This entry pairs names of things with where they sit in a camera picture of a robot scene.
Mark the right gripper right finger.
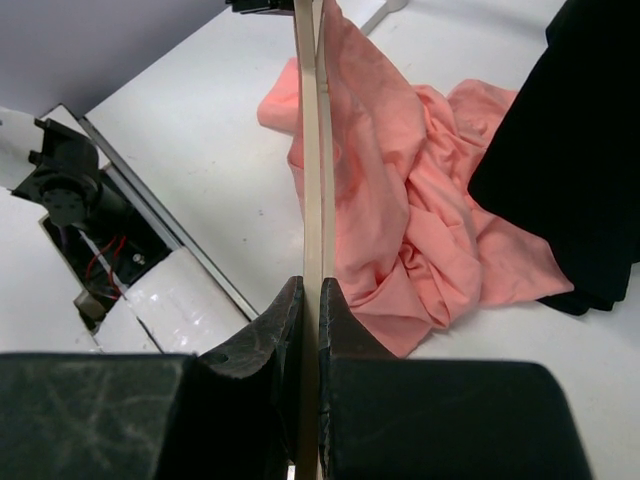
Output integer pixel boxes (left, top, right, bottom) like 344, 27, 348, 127
319, 278, 592, 479

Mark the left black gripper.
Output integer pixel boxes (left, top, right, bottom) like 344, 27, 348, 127
225, 0, 295, 15

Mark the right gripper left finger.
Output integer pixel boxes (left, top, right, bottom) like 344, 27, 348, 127
1, 277, 303, 479

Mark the light wooden hanger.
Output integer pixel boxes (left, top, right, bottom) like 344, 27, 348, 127
294, 1, 335, 479

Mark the salmon pink t shirt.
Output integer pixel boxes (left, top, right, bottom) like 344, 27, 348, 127
256, 0, 576, 360

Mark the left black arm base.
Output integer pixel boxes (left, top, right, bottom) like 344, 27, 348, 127
14, 119, 170, 332

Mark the black t shirt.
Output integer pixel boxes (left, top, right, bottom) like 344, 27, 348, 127
469, 1, 639, 315

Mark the white and silver clothes rack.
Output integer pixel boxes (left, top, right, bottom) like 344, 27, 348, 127
358, 0, 409, 35

